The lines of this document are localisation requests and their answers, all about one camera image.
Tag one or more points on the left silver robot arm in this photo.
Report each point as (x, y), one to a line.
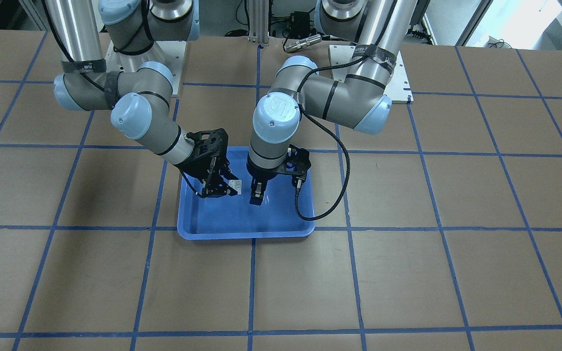
(377, 28)

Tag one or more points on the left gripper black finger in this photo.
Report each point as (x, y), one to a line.
(258, 188)

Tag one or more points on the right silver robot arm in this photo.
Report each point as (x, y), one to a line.
(137, 96)

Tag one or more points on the blue plastic tray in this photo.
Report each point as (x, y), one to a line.
(234, 217)

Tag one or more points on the aluminium frame post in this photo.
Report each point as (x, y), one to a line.
(258, 21)

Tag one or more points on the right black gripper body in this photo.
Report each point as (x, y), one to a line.
(196, 167)

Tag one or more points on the silver metal cylinder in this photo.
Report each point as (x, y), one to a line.
(302, 43)

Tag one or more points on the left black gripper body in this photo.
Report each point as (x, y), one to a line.
(260, 172)

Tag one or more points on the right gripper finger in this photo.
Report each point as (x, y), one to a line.
(216, 185)

